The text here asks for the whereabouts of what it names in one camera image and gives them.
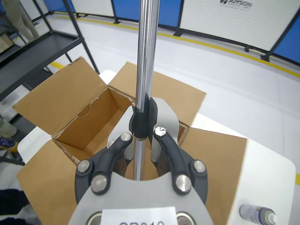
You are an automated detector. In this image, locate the large brown cardboard carton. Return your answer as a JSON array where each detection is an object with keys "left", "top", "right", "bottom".
[{"left": 13, "top": 57, "right": 248, "bottom": 225}]

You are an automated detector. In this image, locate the black metal rack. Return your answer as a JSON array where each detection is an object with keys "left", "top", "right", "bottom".
[{"left": 0, "top": 0, "right": 100, "bottom": 124}]

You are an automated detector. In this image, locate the pale green plastic bottle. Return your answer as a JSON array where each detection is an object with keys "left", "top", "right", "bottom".
[{"left": 0, "top": 115, "right": 17, "bottom": 138}]

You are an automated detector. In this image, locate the small spray bottle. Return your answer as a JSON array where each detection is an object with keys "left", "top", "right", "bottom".
[{"left": 239, "top": 204, "right": 277, "bottom": 225}]

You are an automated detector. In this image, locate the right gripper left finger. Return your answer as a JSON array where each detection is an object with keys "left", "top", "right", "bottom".
[{"left": 75, "top": 106, "right": 151, "bottom": 206}]

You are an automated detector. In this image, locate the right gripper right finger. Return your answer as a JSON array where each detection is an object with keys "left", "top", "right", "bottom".
[{"left": 148, "top": 97, "right": 208, "bottom": 207}]

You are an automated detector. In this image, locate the person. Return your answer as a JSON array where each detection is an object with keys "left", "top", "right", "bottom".
[{"left": 0, "top": 0, "right": 40, "bottom": 43}]

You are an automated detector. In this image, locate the long polished metal shaft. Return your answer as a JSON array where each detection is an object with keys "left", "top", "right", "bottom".
[{"left": 132, "top": 0, "right": 161, "bottom": 182}]

